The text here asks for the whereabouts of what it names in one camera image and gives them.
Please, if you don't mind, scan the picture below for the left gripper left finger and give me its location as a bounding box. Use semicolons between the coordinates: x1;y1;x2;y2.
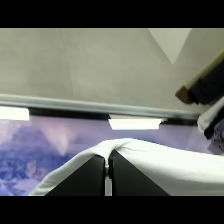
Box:
45;154;107;197

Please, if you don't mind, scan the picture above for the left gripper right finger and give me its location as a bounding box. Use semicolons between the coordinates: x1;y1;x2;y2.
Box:
108;149;171;197

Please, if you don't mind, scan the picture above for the white garment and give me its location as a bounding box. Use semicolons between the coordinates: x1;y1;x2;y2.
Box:
28;137;224;197

